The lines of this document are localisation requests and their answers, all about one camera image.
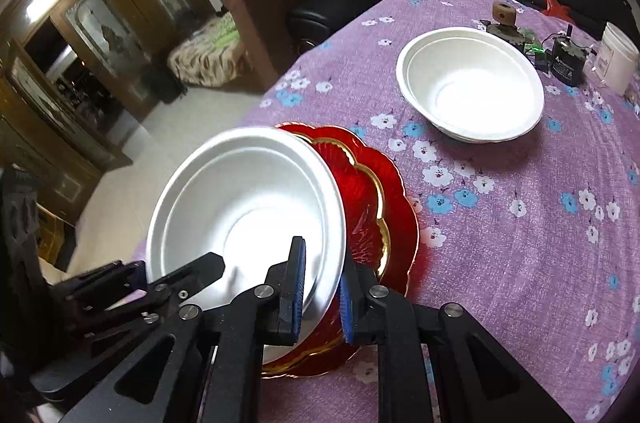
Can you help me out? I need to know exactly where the wooden glass door cabinet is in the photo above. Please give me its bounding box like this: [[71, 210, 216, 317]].
[[0, 0, 216, 264]]

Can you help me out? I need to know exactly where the purple floral tablecloth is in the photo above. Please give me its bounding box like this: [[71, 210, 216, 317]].
[[245, 0, 639, 422]]

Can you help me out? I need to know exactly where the small white paper bowl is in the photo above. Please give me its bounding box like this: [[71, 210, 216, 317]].
[[145, 128, 346, 339]]

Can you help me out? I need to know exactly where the white plastic jar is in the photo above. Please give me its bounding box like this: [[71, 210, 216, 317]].
[[594, 22, 639, 96]]

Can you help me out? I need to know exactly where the large white paper bowl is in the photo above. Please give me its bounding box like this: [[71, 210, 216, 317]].
[[396, 27, 544, 144]]

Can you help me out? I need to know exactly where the small red glass plate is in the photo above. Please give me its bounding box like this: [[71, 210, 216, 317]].
[[262, 133, 390, 377]]

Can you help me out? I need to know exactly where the leopard print blanket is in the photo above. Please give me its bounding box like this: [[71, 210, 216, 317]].
[[167, 13, 252, 88]]

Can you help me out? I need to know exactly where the black motor device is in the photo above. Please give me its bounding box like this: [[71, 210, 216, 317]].
[[534, 24, 589, 87]]

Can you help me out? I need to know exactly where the large red glass plate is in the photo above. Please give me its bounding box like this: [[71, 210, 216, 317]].
[[279, 122, 419, 377]]

